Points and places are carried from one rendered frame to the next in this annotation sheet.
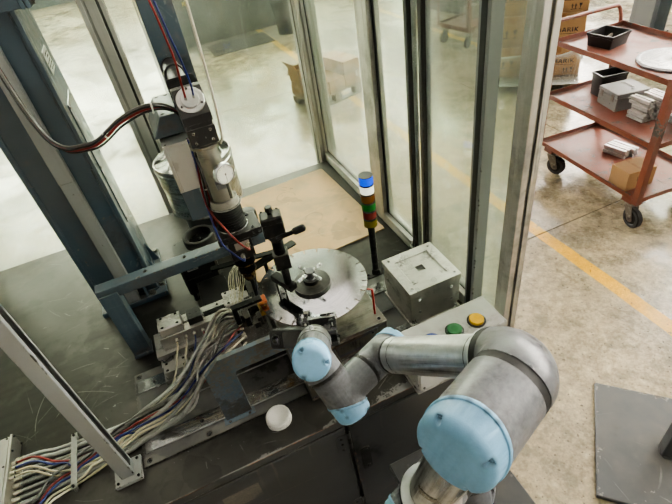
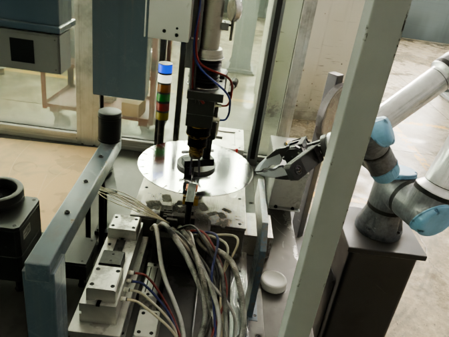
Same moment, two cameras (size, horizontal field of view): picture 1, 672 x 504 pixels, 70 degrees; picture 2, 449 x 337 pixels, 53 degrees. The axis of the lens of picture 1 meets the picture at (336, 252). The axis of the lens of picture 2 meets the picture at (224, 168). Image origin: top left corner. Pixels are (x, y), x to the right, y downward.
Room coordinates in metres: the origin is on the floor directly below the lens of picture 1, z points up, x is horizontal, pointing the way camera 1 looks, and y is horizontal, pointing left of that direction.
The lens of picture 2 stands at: (0.68, 1.18, 1.55)
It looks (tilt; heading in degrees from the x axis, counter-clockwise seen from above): 28 degrees down; 285
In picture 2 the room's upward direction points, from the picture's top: 8 degrees clockwise
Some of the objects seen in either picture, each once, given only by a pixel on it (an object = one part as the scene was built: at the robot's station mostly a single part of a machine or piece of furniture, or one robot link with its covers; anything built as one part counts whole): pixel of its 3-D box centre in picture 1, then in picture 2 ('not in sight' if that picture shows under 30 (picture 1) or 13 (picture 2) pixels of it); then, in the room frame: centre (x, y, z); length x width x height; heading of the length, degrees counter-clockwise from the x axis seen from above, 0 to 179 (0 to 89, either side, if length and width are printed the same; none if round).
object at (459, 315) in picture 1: (450, 344); (284, 171); (0.84, -0.27, 0.82); 0.28 x 0.11 x 0.15; 107
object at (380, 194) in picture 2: not in sight; (393, 186); (0.48, -0.19, 0.91); 0.13 x 0.12 x 0.14; 129
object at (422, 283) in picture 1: (420, 284); (216, 155); (1.09, -0.25, 0.82); 0.18 x 0.18 x 0.15; 17
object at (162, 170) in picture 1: (205, 193); not in sight; (1.73, 0.49, 0.93); 0.31 x 0.31 x 0.36
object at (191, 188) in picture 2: (250, 309); (190, 202); (0.99, 0.27, 0.95); 0.10 x 0.03 x 0.07; 107
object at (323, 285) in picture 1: (311, 280); (196, 161); (1.05, 0.09, 0.96); 0.11 x 0.11 x 0.03
